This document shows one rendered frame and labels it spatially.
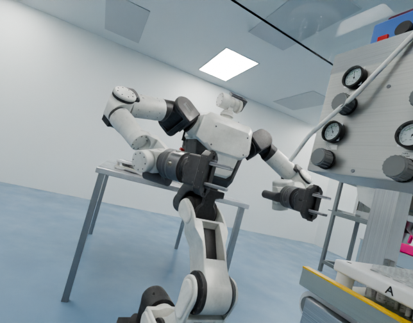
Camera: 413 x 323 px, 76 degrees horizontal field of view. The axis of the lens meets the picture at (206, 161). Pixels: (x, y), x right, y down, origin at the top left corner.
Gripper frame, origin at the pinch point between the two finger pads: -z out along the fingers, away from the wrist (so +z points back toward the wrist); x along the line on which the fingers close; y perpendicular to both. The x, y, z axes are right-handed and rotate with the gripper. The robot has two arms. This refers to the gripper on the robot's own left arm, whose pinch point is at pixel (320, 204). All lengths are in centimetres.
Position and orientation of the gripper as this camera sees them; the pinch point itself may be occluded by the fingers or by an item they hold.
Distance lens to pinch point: 96.6
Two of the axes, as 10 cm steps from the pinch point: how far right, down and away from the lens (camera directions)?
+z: -3.1, -0.3, 9.5
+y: -9.1, -2.6, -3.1
